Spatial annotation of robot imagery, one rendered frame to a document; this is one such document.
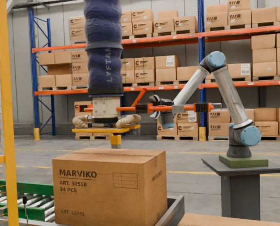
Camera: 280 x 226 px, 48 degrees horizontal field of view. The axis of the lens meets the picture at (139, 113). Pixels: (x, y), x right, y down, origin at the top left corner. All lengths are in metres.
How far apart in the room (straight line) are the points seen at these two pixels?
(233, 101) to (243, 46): 7.99
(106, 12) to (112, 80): 0.40
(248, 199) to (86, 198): 1.30
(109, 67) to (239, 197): 1.43
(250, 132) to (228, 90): 0.34
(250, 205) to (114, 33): 1.65
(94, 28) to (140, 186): 0.94
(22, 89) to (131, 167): 11.29
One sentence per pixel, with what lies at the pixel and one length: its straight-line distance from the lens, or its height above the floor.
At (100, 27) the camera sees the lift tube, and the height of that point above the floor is 1.71.
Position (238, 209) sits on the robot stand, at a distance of 2.63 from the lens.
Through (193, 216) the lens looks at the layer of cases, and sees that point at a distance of 2.08.
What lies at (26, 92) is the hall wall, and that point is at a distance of 12.74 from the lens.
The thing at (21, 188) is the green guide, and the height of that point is 0.60.
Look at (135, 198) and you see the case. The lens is 1.76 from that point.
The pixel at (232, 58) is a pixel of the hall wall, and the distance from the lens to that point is 10.26.
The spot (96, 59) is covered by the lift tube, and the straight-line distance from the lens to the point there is 1.89.
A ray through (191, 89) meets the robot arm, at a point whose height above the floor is 1.34.
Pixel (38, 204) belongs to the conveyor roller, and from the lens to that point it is 2.51.
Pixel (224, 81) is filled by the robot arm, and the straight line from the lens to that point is 2.34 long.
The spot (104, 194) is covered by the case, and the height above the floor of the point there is 0.76.
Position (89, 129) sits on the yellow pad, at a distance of 1.87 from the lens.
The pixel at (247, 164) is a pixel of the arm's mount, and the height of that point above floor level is 0.77.
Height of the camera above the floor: 1.30
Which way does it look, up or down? 3 degrees down
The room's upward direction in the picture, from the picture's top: 2 degrees counter-clockwise
